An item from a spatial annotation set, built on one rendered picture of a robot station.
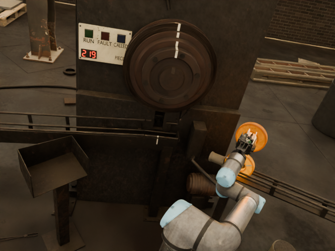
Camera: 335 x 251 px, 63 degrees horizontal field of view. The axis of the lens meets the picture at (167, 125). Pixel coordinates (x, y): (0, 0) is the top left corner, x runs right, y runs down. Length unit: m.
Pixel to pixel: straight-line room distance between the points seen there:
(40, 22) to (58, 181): 3.00
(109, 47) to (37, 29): 2.79
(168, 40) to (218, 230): 0.82
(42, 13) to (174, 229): 3.59
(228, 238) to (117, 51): 1.03
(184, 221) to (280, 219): 1.60
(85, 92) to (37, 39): 2.72
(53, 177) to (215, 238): 0.88
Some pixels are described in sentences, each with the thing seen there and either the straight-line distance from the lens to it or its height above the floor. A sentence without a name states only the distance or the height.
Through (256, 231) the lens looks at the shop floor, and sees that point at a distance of 2.27.
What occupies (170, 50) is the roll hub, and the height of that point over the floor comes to 1.25.
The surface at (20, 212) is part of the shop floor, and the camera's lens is 2.14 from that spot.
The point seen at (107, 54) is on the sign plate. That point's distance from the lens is 1.51.
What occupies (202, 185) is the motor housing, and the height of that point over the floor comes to 0.51.
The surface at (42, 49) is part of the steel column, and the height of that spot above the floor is 0.15.
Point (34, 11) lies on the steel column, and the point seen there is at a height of 0.63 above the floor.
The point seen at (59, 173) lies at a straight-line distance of 1.49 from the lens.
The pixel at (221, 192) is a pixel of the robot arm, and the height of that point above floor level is 0.75.
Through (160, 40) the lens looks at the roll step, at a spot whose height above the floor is 1.27.
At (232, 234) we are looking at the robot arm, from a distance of 0.96.
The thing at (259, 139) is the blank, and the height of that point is 0.92.
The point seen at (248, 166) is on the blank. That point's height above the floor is 0.73.
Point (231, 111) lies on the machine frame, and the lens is 1.69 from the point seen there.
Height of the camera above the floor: 1.63
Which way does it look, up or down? 33 degrees down
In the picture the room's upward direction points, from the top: 12 degrees clockwise
